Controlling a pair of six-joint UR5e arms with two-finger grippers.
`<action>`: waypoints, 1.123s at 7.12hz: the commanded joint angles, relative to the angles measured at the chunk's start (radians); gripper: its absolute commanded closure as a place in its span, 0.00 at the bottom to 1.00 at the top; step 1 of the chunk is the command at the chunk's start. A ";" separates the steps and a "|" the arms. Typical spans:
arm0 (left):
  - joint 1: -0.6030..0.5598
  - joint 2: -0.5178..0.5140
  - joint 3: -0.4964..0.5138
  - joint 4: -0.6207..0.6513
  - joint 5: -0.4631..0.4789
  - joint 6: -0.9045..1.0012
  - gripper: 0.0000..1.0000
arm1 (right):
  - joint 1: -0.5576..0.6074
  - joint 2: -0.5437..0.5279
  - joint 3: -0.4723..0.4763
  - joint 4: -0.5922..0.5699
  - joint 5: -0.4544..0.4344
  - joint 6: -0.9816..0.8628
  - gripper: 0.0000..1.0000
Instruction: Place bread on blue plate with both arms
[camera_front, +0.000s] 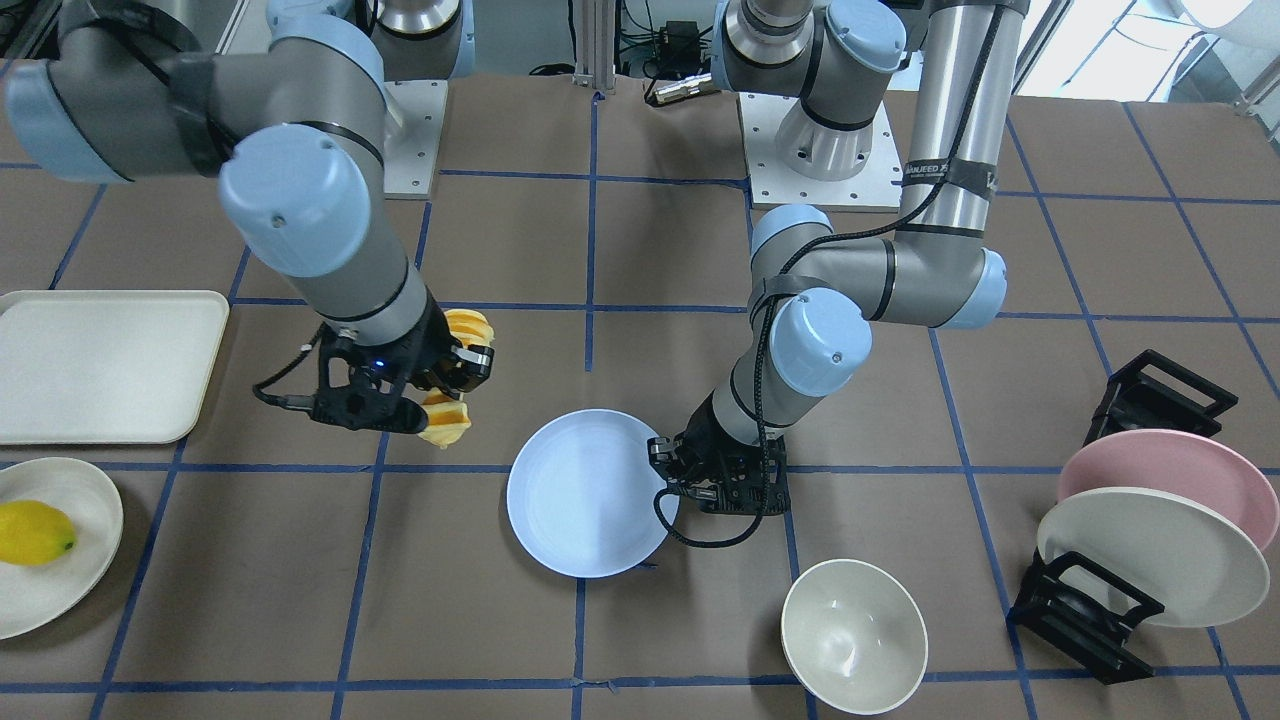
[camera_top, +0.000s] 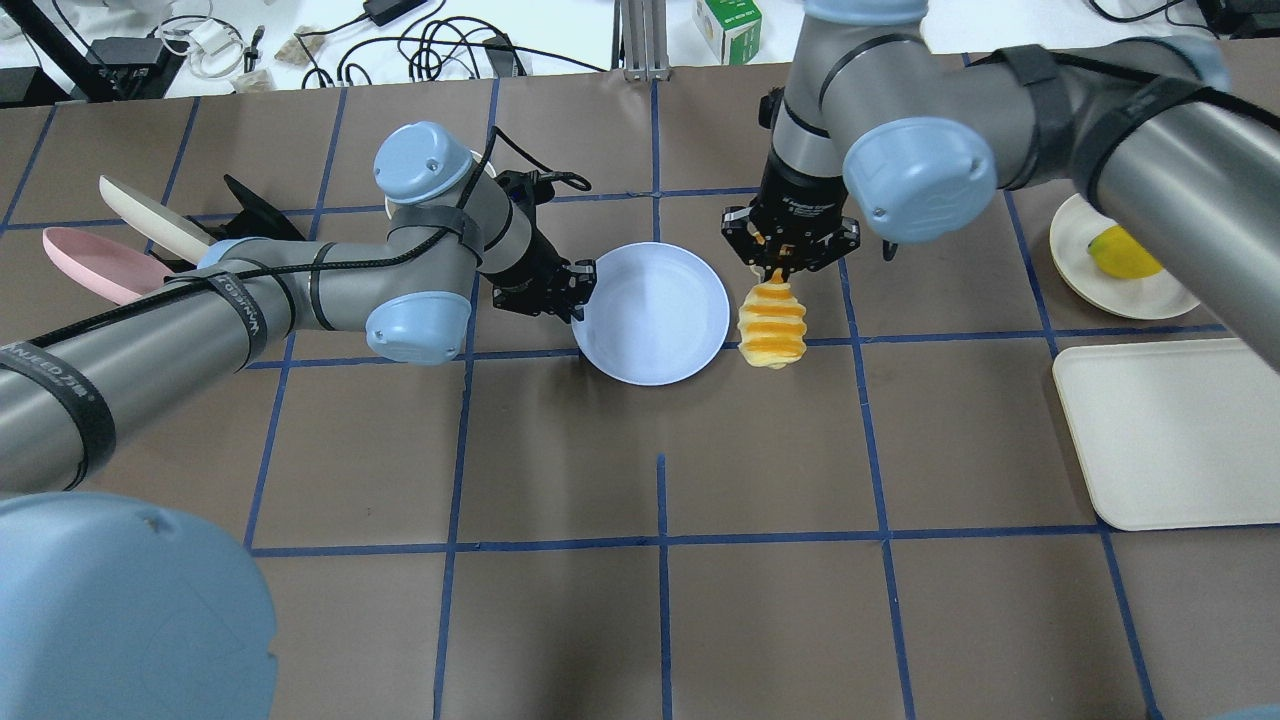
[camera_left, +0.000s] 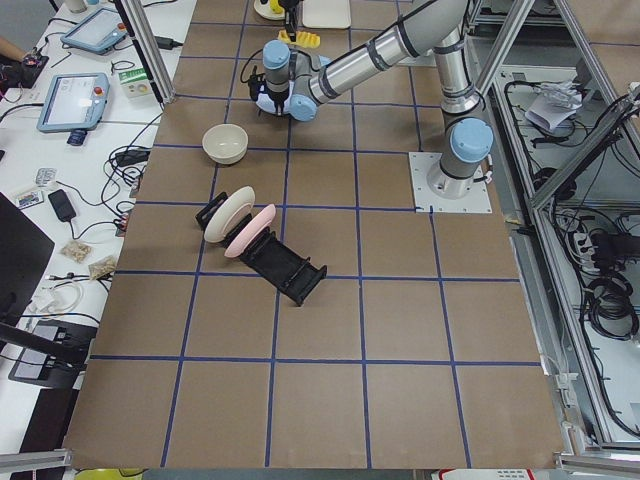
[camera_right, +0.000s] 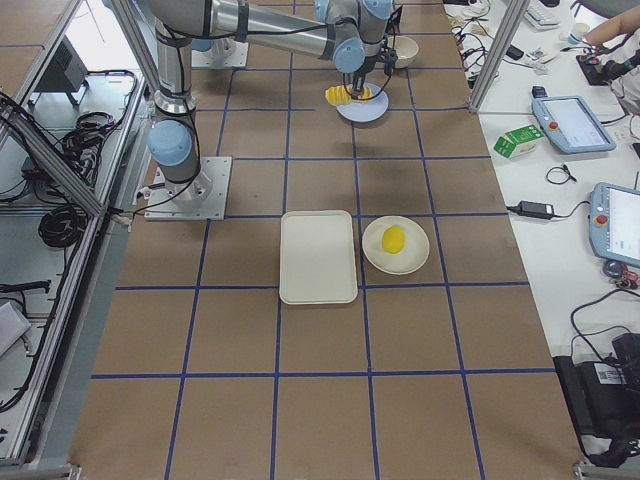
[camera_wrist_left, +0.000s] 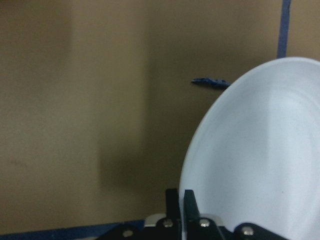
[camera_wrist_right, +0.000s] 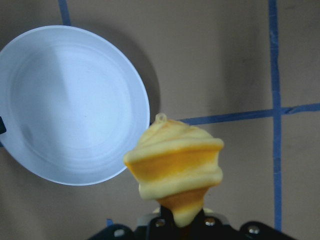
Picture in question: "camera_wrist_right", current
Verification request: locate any yellow ridged bread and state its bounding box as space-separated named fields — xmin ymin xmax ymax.
xmin=123 ymin=113 xmax=224 ymax=228

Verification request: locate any blue plate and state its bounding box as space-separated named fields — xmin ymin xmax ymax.
xmin=0 ymin=25 xmax=150 ymax=186

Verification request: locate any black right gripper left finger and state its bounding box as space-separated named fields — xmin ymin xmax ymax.
xmin=160 ymin=205 xmax=175 ymax=227

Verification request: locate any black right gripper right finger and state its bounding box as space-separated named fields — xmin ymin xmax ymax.
xmin=192 ymin=208 xmax=206 ymax=225

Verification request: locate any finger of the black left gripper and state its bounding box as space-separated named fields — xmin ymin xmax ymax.
xmin=0 ymin=117 xmax=6 ymax=134

